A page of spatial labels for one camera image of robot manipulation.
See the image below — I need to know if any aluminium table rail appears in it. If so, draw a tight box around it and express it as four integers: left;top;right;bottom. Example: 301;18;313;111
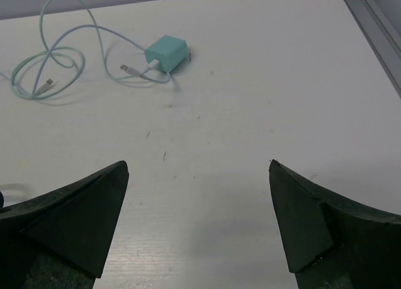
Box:
344;0;400;93

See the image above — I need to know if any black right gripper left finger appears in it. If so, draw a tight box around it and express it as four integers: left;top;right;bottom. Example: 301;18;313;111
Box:
1;160;129;288

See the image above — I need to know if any light green charging cable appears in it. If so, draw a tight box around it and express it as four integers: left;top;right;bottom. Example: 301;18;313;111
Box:
0;0;172;101

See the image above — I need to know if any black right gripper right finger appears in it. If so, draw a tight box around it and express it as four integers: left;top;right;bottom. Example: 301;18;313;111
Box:
269;160;400;288

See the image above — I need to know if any light blue charging cable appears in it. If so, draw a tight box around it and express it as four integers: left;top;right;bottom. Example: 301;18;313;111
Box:
31;24;181;97

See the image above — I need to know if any teal charger cube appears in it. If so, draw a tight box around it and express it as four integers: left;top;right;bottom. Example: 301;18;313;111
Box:
145;35;189;73

